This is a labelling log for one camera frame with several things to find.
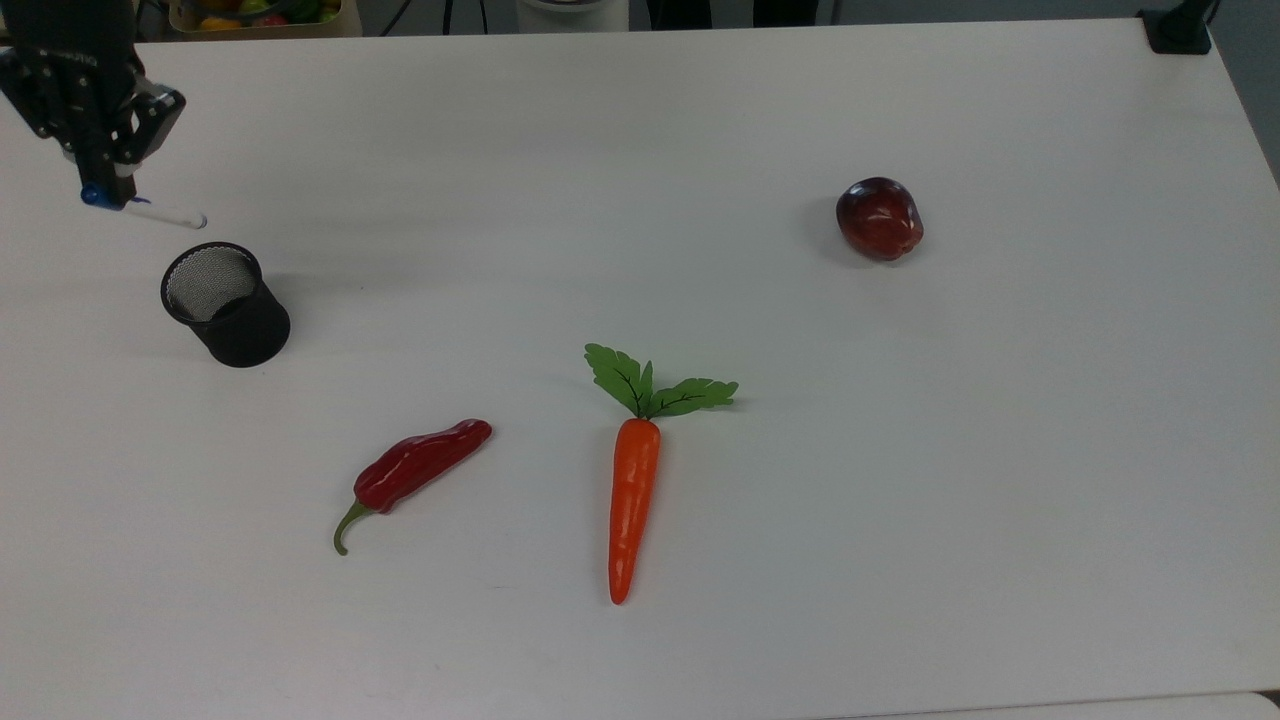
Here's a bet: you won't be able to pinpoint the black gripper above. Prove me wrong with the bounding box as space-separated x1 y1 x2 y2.
0 0 187 210

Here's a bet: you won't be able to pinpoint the white marker pen blue cap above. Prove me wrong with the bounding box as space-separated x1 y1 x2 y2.
81 183 209 232

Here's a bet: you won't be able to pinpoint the black mesh pen cup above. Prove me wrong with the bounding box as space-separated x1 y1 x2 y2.
160 241 292 369

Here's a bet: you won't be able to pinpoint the cardboard box of toy fruit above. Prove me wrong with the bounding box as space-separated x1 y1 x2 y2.
167 0 364 41

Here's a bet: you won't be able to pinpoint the red toy chili pepper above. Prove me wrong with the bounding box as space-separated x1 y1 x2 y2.
333 418 494 557

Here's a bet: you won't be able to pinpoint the orange toy carrot green leaves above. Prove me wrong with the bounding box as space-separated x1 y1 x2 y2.
584 343 740 607

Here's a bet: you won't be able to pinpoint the dark red toy apple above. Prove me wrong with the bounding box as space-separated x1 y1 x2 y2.
836 177 925 264

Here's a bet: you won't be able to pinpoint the black table clamp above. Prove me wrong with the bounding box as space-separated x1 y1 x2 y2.
1138 0 1223 56

